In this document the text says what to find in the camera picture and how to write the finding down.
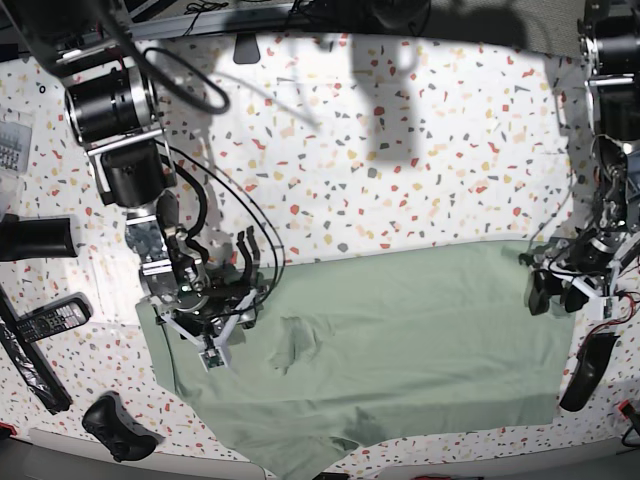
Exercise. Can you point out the black cylindrical handle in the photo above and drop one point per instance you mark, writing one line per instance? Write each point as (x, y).
(23, 239)

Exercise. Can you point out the small red clip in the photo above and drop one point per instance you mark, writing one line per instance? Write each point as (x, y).
(626, 409)

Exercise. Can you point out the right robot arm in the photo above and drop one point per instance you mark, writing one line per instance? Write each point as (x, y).
(112, 108)

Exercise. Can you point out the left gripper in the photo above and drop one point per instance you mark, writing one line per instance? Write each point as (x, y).
(577, 270)

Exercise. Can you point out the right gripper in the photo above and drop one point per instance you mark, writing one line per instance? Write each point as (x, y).
(206, 315)

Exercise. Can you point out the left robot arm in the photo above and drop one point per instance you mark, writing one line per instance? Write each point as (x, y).
(609, 43)

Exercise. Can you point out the black TV remote control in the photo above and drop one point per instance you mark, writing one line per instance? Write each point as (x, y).
(55, 318)

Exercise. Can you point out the long black bar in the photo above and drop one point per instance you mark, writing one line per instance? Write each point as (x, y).
(30, 363)

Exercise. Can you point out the green T-shirt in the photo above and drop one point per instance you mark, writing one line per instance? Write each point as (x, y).
(348, 354)

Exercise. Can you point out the black game controller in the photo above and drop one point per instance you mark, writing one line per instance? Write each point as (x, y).
(103, 421)

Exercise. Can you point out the clear plastic parts box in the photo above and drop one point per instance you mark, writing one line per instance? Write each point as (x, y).
(15, 141)

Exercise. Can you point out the terrazzo patterned table cloth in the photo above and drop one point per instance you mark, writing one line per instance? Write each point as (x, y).
(334, 148)

